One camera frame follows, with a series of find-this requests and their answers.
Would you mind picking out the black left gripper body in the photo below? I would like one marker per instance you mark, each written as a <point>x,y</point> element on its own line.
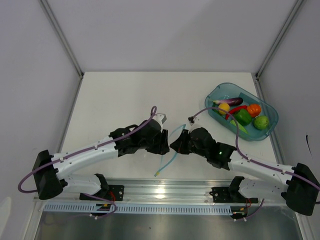
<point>157,145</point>

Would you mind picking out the white slotted cable duct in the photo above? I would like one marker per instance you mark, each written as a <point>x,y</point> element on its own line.
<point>130,208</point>

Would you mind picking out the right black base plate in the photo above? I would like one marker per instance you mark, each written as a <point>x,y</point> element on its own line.
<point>229,195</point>

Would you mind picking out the light green toy fruit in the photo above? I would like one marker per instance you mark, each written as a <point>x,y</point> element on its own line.
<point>261,122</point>

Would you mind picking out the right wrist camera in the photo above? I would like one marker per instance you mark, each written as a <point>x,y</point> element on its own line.
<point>194,122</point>

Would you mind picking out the orange toy pumpkin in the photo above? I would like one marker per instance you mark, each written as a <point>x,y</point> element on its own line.
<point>254,110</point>

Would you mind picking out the teal plastic tub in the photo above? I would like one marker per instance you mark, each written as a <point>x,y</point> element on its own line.
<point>230,90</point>

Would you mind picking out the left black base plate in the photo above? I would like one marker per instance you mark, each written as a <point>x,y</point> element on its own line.
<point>113,193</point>

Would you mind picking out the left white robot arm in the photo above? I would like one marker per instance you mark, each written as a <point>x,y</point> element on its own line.
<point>55,173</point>

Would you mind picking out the red toy chili pepper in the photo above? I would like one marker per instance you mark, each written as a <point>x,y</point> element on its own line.
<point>239,112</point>

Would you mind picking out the aluminium mounting rail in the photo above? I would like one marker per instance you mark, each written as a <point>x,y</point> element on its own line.
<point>190,192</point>

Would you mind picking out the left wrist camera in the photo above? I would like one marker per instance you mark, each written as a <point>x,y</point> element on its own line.
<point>160,118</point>

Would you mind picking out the clear zip bag teal zipper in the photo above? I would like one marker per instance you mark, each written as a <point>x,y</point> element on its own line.
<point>168,158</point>

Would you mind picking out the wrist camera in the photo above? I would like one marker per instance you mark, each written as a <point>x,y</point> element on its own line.
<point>194,122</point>
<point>160,118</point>

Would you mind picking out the yellow toy lemon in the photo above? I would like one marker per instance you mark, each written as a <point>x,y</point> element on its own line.
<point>223,108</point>

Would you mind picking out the light green toy pepper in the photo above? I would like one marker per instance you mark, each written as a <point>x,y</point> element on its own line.
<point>238,126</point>

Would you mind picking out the purple toy eggplant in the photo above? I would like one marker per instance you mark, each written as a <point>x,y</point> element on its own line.
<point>236,101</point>

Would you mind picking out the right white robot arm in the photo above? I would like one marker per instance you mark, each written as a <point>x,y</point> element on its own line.
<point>296,186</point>

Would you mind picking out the dark green toy bell pepper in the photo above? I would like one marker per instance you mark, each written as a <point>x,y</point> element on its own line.
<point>245,121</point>

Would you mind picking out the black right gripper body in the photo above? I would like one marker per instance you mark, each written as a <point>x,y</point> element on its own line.
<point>186,146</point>

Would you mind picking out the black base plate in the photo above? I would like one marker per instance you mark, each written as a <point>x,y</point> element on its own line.
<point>229,195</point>
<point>113,193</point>

